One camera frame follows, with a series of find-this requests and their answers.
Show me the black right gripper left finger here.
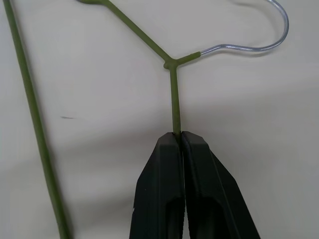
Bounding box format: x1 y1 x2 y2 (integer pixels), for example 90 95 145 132
129 132 186 239

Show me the green wire hanger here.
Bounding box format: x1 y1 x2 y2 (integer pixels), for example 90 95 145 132
3 0 290 239

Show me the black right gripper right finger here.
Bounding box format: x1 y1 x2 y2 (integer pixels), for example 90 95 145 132
181 130 262 239

